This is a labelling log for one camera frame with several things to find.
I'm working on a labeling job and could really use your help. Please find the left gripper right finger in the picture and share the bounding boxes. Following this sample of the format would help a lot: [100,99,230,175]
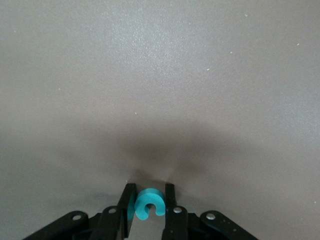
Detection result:
[161,183,260,240]

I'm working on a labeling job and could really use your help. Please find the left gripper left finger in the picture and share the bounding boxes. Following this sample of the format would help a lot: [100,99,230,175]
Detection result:
[23,183,138,240]

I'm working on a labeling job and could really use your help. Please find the teal foam letter c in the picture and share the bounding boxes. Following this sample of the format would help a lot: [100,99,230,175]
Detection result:
[134,187,166,221]

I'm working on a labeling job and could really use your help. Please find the brown table cover sheet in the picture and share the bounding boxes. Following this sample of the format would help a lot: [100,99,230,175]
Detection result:
[0,0,320,240]

